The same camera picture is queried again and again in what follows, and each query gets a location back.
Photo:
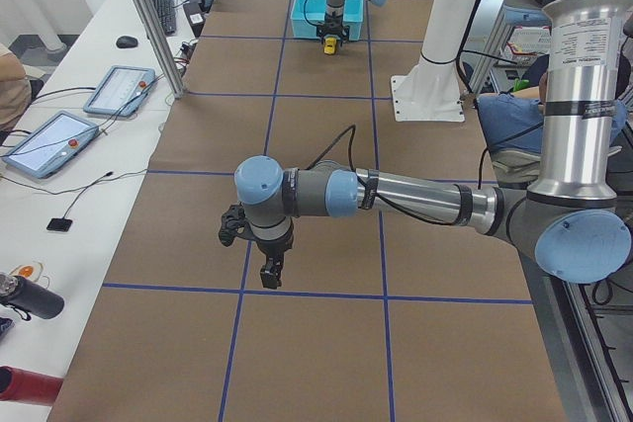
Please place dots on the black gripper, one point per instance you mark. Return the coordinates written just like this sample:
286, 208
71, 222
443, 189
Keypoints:
334, 23
275, 246

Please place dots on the yellow beetle toy car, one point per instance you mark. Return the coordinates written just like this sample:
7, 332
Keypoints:
330, 45

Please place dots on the light blue plastic bin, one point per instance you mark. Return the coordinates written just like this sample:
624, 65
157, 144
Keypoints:
306, 14

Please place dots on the brown table mat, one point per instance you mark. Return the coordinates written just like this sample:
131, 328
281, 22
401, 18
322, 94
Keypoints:
380, 317

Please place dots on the black keyboard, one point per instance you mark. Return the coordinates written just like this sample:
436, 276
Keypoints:
166, 15

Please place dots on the person in blue shirt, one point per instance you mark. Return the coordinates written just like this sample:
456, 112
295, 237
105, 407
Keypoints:
514, 120

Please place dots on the black computer mouse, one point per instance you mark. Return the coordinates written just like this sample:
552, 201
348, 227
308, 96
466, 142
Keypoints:
126, 42

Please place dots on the small black pad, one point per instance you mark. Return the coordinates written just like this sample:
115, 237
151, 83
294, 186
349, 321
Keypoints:
59, 224

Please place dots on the far blue teach pendant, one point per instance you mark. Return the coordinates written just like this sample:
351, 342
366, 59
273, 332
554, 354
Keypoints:
121, 92

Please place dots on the blue teach pendant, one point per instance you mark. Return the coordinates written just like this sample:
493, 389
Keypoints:
121, 92
52, 145

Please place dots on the white office chair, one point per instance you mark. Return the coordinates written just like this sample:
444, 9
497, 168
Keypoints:
556, 171

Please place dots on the black water bottle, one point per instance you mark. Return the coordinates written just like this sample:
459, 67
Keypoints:
29, 299

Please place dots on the near blue teach pendant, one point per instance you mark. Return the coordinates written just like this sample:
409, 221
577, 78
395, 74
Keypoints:
52, 145

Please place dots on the red cylinder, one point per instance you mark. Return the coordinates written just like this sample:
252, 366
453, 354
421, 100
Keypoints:
23, 386

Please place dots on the person in beige shirt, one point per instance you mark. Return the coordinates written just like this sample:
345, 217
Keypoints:
16, 92

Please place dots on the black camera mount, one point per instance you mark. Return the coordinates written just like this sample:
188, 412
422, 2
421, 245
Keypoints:
234, 224

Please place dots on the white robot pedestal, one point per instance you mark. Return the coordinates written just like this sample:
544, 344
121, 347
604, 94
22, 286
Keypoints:
431, 92

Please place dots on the grey aluminium post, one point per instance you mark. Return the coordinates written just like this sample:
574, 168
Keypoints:
160, 46

